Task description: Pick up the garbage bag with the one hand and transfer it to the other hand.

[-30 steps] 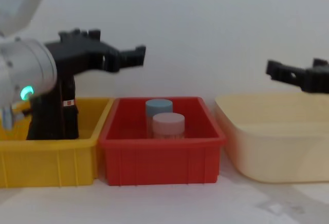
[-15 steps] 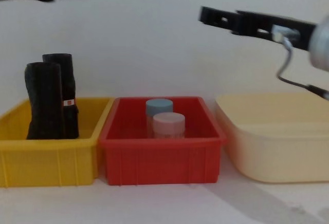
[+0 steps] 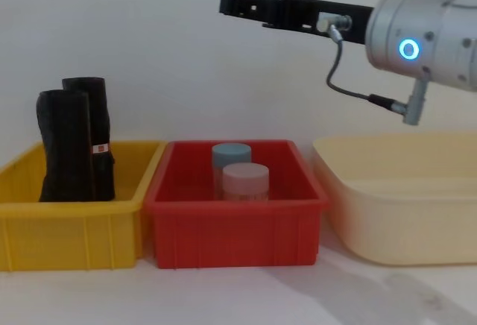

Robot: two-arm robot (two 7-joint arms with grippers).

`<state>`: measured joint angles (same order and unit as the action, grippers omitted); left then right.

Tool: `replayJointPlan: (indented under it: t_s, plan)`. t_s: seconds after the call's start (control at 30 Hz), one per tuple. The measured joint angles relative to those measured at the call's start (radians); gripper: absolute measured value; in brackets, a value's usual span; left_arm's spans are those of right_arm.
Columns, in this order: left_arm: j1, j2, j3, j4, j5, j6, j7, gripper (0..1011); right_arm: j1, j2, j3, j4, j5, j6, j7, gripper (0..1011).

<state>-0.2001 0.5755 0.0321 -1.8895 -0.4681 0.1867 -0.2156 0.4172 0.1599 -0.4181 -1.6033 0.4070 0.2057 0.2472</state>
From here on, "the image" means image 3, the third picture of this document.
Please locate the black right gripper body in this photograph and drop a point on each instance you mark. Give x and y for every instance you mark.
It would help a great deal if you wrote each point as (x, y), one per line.
(298, 13)

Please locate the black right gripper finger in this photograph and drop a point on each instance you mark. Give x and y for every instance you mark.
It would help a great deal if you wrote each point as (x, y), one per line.
(238, 4)

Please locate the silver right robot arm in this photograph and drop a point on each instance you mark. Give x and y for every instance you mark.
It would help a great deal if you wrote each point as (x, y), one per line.
(428, 30)

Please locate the clear jar with blue lid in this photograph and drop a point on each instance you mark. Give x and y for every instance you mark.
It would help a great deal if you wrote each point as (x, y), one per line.
(231, 153)

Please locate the clear jar with pink lid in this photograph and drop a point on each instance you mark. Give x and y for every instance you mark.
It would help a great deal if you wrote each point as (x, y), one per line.
(246, 183)

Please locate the black roll with red label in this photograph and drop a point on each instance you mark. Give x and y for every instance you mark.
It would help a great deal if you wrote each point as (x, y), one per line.
(100, 116)

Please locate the black roll with plain wrap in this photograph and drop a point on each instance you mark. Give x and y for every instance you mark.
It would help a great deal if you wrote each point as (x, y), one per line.
(65, 146)

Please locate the red plastic bin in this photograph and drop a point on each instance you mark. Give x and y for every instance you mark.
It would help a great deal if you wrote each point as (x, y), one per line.
(231, 232)

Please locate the cream plastic tub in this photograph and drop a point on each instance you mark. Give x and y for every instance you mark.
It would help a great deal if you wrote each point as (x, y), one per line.
(402, 220)

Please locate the yellow plastic bin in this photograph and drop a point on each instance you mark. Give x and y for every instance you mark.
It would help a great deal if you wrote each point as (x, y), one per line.
(67, 232)

